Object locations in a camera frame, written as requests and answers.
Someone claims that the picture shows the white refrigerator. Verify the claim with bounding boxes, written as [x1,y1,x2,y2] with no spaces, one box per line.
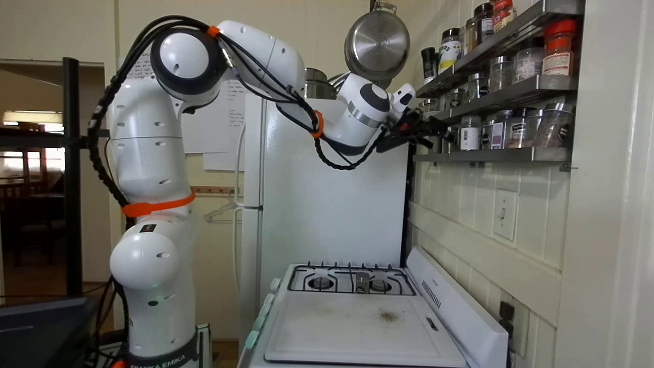
[232,94,410,354]

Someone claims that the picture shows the black pepper grinder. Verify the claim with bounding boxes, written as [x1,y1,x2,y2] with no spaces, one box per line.
[421,47,438,83]

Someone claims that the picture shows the white stove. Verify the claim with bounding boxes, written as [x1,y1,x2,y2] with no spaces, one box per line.
[237,245,509,368]

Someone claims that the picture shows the silver lid spice jar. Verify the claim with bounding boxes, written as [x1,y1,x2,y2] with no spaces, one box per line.
[489,55,513,92]
[467,73,490,101]

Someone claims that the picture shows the grey label spice jar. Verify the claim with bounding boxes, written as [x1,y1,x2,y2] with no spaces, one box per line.
[482,110,512,150]

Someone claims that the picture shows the white tray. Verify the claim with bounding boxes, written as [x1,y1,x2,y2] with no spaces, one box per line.
[264,292,468,368]

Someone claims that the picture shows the black label spice jar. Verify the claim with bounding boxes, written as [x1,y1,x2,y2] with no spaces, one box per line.
[508,108,543,149]

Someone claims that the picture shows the black stand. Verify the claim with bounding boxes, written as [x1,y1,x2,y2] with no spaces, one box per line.
[0,57,110,297]

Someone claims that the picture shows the yellow label spice jar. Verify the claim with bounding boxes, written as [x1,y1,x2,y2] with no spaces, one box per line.
[438,28,462,73]

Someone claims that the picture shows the dark spice jar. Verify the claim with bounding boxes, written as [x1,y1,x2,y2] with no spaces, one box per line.
[474,3,495,45]

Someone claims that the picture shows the window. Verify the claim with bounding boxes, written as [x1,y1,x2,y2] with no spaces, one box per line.
[0,109,66,180]

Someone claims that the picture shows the light switch plate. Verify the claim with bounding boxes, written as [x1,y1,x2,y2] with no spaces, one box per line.
[493,189,520,242]

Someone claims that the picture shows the hanging steel pan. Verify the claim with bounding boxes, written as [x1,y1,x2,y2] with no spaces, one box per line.
[343,1,411,83]

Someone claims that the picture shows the red spice jar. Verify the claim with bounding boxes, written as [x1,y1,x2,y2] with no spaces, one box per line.
[491,0,517,33]

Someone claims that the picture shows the red lid spice bottle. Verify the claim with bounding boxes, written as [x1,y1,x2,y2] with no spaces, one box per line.
[541,19,577,77]

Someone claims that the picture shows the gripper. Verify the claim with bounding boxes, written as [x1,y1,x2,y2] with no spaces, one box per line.
[401,109,459,150]

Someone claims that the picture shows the black laptop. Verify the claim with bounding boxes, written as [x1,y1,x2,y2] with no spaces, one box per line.
[0,296,99,368]

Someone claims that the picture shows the white clothes hanger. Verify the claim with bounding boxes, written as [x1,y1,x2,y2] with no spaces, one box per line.
[204,201,242,224]

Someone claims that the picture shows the clear glass spice jar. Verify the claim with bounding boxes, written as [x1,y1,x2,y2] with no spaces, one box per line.
[462,18,479,55]

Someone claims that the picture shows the white label spice bottle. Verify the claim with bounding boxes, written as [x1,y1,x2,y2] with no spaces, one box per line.
[458,116,482,151]

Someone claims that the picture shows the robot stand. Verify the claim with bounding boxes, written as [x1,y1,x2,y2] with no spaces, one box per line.
[84,323,213,368]

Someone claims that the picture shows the papers on wall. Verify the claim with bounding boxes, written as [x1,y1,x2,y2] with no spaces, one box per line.
[125,51,247,172]

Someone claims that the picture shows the metal spice rack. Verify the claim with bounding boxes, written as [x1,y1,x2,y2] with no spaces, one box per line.
[412,0,586,172]

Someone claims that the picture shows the wide glass spice jar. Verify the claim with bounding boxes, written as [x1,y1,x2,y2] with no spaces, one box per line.
[512,39,545,84]

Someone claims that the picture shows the large glass spice jar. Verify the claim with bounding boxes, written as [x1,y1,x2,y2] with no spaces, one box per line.
[533,103,576,148]

